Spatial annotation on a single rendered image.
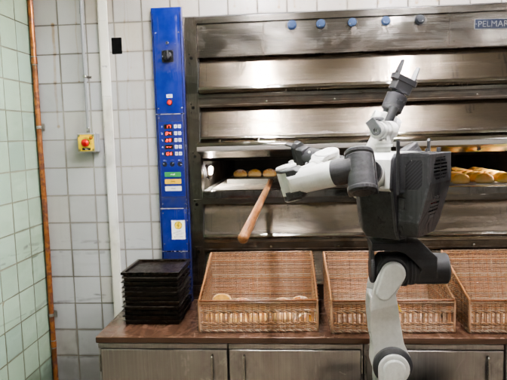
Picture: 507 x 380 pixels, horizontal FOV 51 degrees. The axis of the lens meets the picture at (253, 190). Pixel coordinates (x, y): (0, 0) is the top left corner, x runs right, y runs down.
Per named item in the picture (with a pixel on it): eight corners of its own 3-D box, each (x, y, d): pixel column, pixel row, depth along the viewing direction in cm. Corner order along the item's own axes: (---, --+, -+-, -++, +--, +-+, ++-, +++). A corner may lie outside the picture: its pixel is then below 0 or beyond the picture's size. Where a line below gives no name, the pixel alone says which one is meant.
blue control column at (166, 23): (217, 297, 490) (209, 59, 468) (235, 296, 488) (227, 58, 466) (168, 401, 298) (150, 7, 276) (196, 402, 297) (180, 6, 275)
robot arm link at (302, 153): (285, 145, 219) (305, 150, 210) (302, 136, 224) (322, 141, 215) (291, 173, 224) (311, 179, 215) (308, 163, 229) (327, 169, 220)
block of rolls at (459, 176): (407, 176, 352) (407, 167, 351) (480, 174, 348) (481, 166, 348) (430, 184, 292) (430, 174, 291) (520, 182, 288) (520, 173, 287)
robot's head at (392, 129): (398, 145, 195) (398, 120, 194) (386, 145, 187) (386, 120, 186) (382, 145, 199) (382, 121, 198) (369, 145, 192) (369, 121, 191)
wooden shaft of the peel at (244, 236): (247, 244, 150) (247, 234, 149) (237, 244, 150) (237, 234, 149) (272, 183, 319) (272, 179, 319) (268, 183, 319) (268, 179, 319)
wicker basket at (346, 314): (321, 300, 286) (321, 249, 283) (428, 299, 283) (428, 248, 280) (329, 334, 238) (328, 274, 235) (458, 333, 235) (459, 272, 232)
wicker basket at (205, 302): (210, 300, 292) (209, 251, 289) (314, 299, 288) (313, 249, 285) (197, 333, 243) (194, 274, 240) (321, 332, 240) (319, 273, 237)
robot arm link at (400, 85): (422, 84, 219) (411, 111, 220) (409, 83, 228) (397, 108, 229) (399, 72, 214) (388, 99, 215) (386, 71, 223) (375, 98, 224)
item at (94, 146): (82, 151, 290) (81, 133, 289) (100, 151, 289) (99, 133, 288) (77, 152, 283) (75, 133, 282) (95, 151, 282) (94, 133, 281)
